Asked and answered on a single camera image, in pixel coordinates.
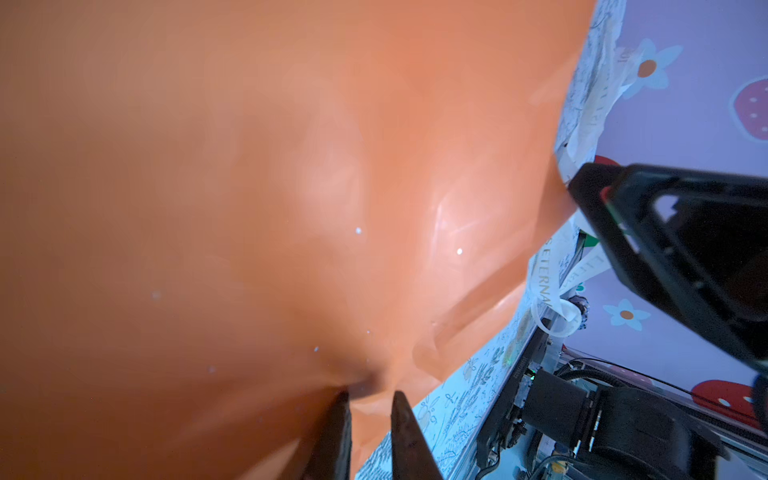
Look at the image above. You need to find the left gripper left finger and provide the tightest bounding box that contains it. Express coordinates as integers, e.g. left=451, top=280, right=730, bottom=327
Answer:
left=302, top=391, right=352, bottom=480

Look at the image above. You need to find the white ribbon strip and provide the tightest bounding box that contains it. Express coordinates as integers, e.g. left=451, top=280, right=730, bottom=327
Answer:
left=527, top=0, right=631, bottom=338

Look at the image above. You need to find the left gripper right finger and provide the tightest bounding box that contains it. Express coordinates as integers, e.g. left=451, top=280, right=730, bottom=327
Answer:
left=391, top=391, right=443, bottom=480

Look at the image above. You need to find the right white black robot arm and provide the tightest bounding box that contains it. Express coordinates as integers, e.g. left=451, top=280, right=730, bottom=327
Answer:
left=477, top=163, right=767, bottom=479

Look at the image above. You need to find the orange wrapping paper sheet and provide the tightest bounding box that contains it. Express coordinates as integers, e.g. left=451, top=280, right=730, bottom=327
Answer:
left=1, top=1, right=595, bottom=479

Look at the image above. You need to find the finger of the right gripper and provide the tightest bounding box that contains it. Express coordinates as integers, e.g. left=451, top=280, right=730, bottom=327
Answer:
left=568, top=163, right=767, bottom=374

